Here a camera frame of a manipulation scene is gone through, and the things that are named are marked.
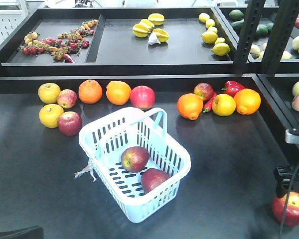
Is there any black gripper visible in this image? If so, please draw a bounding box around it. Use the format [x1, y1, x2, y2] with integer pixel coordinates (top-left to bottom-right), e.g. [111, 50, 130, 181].
[274, 128, 299, 198]

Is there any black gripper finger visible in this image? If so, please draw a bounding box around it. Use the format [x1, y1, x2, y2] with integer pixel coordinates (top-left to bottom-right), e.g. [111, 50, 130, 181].
[0, 226, 44, 239]

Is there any red yellow apple front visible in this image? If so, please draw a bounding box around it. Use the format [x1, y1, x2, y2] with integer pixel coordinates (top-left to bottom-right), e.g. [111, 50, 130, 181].
[272, 191, 299, 226]

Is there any red yellow apple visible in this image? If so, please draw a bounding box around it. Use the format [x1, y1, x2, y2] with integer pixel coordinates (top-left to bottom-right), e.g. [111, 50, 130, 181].
[141, 168, 170, 193]
[272, 191, 299, 226]
[121, 146, 150, 173]

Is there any light blue plastic basket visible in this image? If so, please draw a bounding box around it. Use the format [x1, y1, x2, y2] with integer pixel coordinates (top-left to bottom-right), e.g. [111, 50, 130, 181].
[79, 107, 191, 223]

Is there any large orange fruit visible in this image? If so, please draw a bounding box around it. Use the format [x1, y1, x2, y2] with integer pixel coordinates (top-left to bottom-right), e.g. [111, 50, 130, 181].
[234, 88, 261, 115]

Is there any yellow orange citrus fruit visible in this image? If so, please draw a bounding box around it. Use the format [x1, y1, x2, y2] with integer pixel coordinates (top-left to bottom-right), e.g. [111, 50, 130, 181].
[212, 94, 236, 117]

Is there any red bell pepper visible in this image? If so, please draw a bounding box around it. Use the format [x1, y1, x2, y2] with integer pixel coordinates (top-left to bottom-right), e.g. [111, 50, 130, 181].
[221, 81, 245, 97]

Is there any red chili pepper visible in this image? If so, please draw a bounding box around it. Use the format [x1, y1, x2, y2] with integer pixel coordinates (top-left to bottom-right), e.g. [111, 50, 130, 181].
[202, 92, 217, 113]

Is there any black wooden produce stand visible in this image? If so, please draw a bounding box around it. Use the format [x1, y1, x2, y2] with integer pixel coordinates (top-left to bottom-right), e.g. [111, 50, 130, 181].
[0, 7, 299, 239]

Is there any dark red apple left group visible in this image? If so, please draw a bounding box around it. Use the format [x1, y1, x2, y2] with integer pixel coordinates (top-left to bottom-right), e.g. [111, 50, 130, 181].
[57, 111, 83, 136]

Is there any dark red apple back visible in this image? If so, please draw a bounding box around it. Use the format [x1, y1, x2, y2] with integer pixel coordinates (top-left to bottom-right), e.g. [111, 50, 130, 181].
[193, 83, 214, 102]

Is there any yellow pear apple lower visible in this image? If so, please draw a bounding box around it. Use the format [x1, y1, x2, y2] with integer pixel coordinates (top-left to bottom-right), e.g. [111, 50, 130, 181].
[39, 104, 65, 128]

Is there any yellow pear apple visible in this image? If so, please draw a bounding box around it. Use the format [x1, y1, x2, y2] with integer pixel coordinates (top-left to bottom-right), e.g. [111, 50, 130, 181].
[39, 104, 65, 128]
[38, 83, 61, 104]

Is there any small pink apple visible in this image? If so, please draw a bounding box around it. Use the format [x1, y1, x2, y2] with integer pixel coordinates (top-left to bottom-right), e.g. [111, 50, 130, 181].
[57, 89, 78, 109]

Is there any yellow pear apple upper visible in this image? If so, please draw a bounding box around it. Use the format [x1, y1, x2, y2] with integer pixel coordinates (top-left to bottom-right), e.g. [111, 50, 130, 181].
[38, 83, 61, 104]

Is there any orange tangerine left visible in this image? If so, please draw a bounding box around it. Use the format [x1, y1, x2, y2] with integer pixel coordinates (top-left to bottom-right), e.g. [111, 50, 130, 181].
[78, 79, 103, 104]

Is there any orange fruit centre left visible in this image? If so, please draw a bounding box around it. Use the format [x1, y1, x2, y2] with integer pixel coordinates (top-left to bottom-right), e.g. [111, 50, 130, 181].
[106, 81, 132, 106]

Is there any big red apple centre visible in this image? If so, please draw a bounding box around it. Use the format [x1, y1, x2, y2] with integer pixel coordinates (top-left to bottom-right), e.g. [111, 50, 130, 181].
[130, 86, 156, 110]

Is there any white garlic bulb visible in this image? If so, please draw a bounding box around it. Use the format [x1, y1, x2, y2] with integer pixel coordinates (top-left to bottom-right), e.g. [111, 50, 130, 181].
[148, 32, 161, 45]

